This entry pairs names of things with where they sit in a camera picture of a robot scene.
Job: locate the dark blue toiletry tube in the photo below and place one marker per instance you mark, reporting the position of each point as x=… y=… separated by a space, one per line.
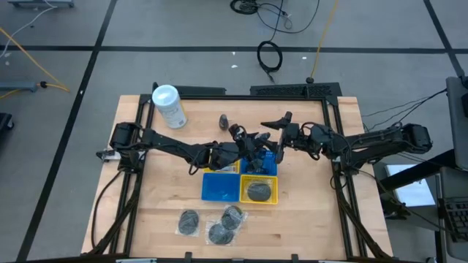
x=256 y=171

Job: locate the small grey toiletry bottle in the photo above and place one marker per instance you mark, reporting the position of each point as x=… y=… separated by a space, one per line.
x=223 y=123

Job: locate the white wipes canister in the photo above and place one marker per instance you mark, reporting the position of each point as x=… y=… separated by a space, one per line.
x=168 y=106

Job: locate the bagged black item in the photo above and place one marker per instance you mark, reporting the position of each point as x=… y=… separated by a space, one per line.
x=220 y=233
x=232 y=218
x=188 y=223
x=259 y=191

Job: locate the black flat bar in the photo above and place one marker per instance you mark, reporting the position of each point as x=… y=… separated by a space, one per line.
x=201 y=90

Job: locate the small white toothpaste tube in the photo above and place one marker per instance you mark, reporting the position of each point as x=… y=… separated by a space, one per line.
x=228 y=168

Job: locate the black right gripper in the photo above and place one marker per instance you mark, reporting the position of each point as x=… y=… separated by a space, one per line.
x=294 y=136

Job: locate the blue slotted plastic basket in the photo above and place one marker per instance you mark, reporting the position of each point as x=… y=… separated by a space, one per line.
x=219 y=188
x=271 y=164

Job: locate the white flat panel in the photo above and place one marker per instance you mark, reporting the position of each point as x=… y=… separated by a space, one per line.
x=413 y=190

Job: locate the black table clamp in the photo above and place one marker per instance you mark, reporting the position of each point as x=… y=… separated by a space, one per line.
x=294 y=258
x=188 y=257

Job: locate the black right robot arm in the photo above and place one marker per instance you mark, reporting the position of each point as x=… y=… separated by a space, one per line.
x=384 y=140

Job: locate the black perforated box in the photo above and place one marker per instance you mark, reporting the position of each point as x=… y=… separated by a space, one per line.
x=292 y=89

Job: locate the black caster wheel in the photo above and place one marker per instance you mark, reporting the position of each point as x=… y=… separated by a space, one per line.
x=5 y=122

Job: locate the yellow slotted plastic basket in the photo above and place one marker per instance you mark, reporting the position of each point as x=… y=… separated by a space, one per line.
x=244 y=182
x=208 y=171

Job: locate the black stand leg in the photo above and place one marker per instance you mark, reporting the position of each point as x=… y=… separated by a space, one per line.
x=420 y=171

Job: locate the grey floor base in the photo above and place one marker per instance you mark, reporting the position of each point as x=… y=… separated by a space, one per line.
x=40 y=3
x=18 y=86

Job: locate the black keyboard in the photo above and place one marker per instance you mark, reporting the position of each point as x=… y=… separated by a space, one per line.
x=457 y=219

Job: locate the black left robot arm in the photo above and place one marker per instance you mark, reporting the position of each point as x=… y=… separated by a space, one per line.
x=172 y=146

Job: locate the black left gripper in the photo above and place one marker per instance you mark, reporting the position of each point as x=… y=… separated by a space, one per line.
x=248 y=148

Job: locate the grey side desk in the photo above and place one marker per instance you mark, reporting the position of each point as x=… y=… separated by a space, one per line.
x=457 y=128

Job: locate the black aluminium table frame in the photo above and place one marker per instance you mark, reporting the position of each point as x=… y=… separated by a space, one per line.
x=237 y=98

